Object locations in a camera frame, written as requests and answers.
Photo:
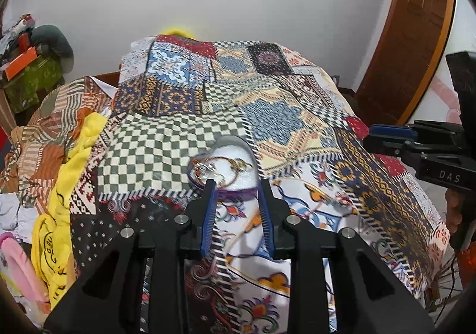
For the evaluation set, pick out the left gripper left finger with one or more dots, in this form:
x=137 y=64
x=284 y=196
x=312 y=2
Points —
x=201 y=213

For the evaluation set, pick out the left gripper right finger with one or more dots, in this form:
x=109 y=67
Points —
x=273 y=214

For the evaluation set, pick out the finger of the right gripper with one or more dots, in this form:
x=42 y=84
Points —
x=384 y=145
x=403 y=132

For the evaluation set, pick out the gold and silver jewelry pile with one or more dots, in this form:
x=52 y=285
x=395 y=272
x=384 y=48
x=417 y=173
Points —
x=223 y=170

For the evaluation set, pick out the purple heart-shaped tin box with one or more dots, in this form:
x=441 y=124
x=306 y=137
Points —
x=234 y=147

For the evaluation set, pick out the brown wooden wardrobe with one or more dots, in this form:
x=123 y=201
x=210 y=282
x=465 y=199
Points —
x=405 y=60

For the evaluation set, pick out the colourful patchwork bed cover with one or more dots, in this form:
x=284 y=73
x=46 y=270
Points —
x=175 y=98

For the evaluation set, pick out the yellow cloth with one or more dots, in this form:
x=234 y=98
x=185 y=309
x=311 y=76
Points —
x=52 y=252

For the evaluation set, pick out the yellow pillow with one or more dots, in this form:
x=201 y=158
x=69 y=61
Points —
x=179 y=32

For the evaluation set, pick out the brown striped blanket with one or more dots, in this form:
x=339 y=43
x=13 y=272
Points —
x=41 y=146

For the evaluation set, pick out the pink cloth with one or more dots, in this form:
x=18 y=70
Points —
x=22 y=271

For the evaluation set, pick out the green patterned box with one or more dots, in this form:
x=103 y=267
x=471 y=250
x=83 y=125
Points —
x=43 y=74

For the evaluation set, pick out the orange box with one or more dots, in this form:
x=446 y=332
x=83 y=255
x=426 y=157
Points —
x=11 y=69

